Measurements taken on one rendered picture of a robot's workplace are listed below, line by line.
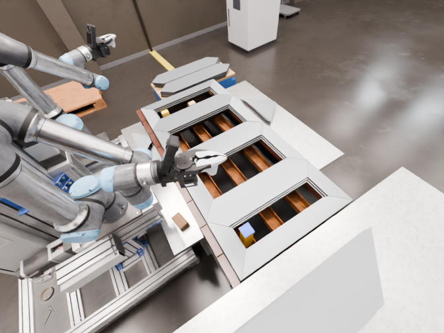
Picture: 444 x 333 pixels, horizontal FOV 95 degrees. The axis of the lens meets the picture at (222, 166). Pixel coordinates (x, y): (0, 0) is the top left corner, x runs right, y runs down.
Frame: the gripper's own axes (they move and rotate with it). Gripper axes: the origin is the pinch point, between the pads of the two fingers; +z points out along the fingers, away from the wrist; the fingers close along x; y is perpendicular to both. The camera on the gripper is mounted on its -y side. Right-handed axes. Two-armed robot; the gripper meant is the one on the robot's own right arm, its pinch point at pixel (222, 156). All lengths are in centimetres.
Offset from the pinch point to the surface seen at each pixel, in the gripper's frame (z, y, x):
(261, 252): 12, 62, 6
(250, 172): 23, 82, -66
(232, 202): 3, 58, -23
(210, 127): -3, 74, -126
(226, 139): 7, 51, -73
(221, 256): -8, 64, 3
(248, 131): 24, 50, -78
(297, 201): 45, 74, -27
